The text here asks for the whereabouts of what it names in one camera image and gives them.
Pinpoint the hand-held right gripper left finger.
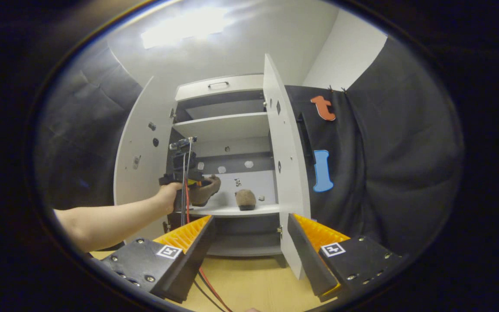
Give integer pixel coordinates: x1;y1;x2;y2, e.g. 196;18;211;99
101;215;216;304

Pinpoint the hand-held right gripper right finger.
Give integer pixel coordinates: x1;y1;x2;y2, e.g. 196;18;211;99
287;213;406;303

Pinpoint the brown fuzzy shoe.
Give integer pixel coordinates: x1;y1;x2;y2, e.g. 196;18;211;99
235;189;257;211
188;175;222;207

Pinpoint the white shoe cabinet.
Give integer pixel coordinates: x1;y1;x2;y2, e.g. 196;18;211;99
165;74;285;258

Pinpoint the white cabinet door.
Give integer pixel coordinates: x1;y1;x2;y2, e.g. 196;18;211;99
114;76;178;243
262;54;313;280

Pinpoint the white cabinet shelf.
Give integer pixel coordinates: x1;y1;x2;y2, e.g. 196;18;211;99
172;112;271;141
188;204;281;218

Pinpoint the white cabinet drawer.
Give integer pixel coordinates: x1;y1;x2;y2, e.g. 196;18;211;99
175;74;265;102

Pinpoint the black backdrop cloth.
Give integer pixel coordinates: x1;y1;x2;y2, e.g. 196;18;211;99
284;37;464;260
37;41;144;208

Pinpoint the red cable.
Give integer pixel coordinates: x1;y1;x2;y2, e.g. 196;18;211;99
184;184;233;312

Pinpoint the black cable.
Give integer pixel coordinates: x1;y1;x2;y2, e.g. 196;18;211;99
180;139;228;312

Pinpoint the black door handle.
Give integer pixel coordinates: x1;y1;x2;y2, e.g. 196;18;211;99
296;112;318;166

